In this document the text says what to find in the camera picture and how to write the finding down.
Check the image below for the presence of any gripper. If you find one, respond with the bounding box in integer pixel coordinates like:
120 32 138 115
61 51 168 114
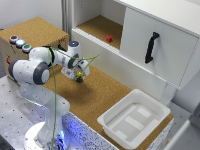
61 65 85 81

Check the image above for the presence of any white cabinet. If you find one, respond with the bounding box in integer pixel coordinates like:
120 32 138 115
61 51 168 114
71 0 200 108

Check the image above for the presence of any green button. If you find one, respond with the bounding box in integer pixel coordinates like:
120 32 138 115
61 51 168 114
21 43 33 54

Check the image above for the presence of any blue button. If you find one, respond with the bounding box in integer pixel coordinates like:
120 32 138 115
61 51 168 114
15 38 26 49

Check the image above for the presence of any red button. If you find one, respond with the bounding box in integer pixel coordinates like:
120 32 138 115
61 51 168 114
9 34 19 45

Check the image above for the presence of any white plastic box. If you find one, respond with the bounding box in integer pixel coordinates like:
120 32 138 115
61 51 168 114
96 88 172 150

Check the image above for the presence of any white sliding door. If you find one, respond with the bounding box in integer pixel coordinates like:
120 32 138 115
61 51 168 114
119 6 200 90

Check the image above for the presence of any black drawer handle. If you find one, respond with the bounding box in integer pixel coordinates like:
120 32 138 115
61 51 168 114
57 43 68 53

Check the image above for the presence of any green cable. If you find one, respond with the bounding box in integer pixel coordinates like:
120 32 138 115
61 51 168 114
47 46 101 150

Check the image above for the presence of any black door handle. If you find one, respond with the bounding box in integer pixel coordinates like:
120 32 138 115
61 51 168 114
144 31 161 65

